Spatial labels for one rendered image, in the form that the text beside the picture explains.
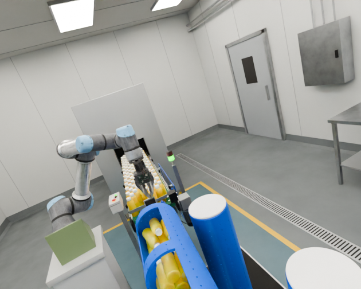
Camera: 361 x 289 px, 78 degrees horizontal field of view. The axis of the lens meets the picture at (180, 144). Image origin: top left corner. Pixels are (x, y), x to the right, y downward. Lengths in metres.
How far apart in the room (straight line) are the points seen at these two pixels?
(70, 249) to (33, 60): 5.10
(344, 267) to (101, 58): 5.82
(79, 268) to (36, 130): 4.88
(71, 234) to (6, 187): 5.12
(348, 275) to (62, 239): 1.38
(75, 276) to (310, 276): 1.20
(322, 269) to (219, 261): 0.79
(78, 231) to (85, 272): 0.24
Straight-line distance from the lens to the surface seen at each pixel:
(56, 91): 6.04
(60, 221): 1.56
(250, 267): 2.39
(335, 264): 1.22
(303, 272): 1.19
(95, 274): 1.59
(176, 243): 1.15
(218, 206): 1.61
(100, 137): 1.04
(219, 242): 1.67
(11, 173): 6.44
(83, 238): 1.54
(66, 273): 1.55
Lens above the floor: 1.95
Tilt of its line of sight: 17 degrees down
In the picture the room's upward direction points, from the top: 19 degrees counter-clockwise
